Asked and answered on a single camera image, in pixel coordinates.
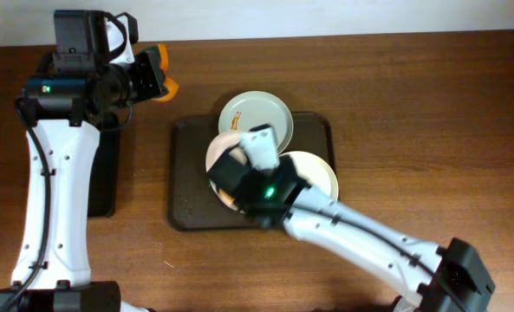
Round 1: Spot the green and orange sponge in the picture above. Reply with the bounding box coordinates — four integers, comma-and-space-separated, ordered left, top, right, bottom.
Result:
145, 43, 179, 102

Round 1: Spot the white plate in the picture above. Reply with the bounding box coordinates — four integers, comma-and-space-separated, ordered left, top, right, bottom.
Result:
279, 151, 339, 199
205, 132, 248, 211

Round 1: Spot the pale green plate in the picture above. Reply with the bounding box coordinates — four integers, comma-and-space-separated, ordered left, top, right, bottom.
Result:
218, 91, 294, 152

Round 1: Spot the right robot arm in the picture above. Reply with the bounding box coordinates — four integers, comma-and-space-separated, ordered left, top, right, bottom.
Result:
207, 147, 495, 311

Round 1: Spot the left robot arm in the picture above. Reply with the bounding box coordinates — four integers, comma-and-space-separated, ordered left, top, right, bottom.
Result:
0, 10, 179, 312

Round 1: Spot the large brown serving tray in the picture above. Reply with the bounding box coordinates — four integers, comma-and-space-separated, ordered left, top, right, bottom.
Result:
167, 112, 336, 231

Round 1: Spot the small black tray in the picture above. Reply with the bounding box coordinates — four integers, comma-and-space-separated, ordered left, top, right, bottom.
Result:
88, 113, 120, 218

